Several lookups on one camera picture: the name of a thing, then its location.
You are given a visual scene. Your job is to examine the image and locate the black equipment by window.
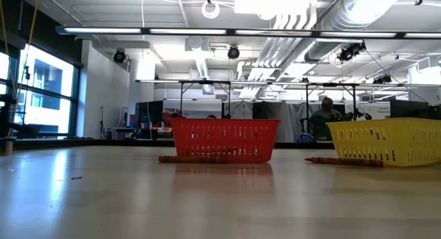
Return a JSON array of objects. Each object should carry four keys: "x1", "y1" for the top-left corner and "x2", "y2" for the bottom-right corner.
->
[{"x1": 0, "y1": 93, "x2": 39, "y2": 138}]

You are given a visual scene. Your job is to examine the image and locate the black ceiling spotlight cluster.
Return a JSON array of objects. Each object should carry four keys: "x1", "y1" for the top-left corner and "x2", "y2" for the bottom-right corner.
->
[
  {"x1": 373, "y1": 74, "x2": 393, "y2": 85},
  {"x1": 336, "y1": 41, "x2": 368, "y2": 63}
]

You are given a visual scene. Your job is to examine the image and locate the white ring ceiling lamp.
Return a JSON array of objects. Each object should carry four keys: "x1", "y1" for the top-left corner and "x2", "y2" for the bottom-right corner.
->
[{"x1": 201, "y1": 0, "x2": 221, "y2": 20}]

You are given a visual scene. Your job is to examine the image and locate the black office chair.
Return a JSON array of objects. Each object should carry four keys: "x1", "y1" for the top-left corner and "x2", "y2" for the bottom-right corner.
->
[{"x1": 296, "y1": 117, "x2": 311, "y2": 134}]

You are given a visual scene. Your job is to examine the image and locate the black metal rig frame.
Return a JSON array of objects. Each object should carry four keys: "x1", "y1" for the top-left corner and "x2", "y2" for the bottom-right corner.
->
[
  {"x1": 178, "y1": 79, "x2": 232, "y2": 120},
  {"x1": 305, "y1": 82, "x2": 358, "y2": 122}
]

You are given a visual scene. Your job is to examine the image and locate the grey fabric curtain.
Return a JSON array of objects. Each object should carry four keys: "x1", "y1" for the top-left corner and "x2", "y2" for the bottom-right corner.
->
[{"x1": 275, "y1": 101, "x2": 311, "y2": 143}]

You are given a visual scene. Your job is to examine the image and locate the large dark-framed window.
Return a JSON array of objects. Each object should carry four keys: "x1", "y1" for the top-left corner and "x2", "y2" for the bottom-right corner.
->
[{"x1": 0, "y1": 42, "x2": 83, "y2": 138}]

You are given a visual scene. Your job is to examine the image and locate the blue round object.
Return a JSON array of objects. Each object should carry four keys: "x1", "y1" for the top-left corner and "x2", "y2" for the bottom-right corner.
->
[{"x1": 297, "y1": 132, "x2": 316, "y2": 144}]

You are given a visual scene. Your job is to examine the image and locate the red plastic basket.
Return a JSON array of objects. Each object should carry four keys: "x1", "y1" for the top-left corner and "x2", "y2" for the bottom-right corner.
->
[{"x1": 169, "y1": 117, "x2": 280, "y2": 163}]

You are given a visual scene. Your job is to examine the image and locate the white fabric cover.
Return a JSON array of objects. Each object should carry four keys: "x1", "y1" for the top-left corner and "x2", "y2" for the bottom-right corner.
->
[{"x1": 223, "y1": 100, "x2": 254, "y2": 120}]

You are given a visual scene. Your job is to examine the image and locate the yellow plastic basket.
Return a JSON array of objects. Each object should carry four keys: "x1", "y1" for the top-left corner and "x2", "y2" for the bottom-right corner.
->
[{"x1": 327, "y1": 117, "x2": 441, "y2": 168}]

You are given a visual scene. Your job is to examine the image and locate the yellow hanging cable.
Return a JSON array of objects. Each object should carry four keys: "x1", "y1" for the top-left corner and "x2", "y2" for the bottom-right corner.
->
[
  {"x1": 15, "y1": 0, "x2": 41, "y2": 95},
  {"x1": 0, "y1": 0, "x2": 17, "y2": 95}
]

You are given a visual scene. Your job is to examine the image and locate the person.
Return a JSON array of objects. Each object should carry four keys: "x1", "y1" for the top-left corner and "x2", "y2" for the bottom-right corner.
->
[{"x1": 309, "y1": 96, "x2": 342, "y2": 141}]

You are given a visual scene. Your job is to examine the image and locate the orange crayon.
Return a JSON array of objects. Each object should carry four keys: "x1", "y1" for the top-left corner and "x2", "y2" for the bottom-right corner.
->
[
  {"x1": 158, "y1": 155, "x2": 228, "y2": 164},
  {"x1": 305, "y1": 156, "x2": 384, "y2": 168}
]

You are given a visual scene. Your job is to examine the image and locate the silver ventilation duct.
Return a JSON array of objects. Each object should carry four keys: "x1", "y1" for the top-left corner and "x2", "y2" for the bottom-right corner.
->
[{"x1": 305, "y1": 0, "x2": 400, "y2": 63}]

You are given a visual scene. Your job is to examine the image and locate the background desk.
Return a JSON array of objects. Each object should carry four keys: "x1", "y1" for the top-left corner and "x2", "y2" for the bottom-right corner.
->
[{"x1": 110, "y1": 126, "x2": 139, "y2": 140}]

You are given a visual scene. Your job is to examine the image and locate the red background box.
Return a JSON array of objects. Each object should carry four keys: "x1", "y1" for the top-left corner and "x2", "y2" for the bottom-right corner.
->
[{"x1": 161, "y1": 111, "x2": 173, "y2": 134}]

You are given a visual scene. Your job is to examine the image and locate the black overhead light bar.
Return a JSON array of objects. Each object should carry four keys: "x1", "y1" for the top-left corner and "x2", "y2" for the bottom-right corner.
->
[{"x1": 54, "y1": 24, "x2": 441, "y2": 40}]

